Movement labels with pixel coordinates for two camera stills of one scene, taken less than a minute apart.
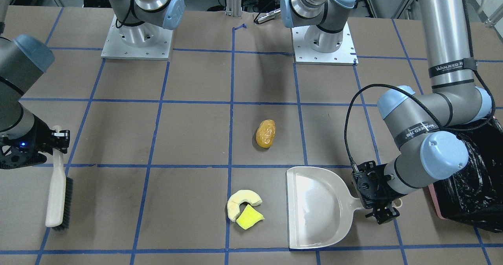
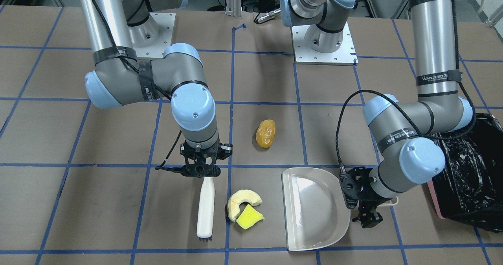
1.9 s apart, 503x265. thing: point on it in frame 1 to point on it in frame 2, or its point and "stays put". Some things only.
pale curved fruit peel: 249,196 stays put
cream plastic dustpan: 320,207 stays put
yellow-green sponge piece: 248,217 stays put
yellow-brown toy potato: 265,132 stays put
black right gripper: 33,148 to 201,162
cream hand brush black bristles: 59,193 to 206,217
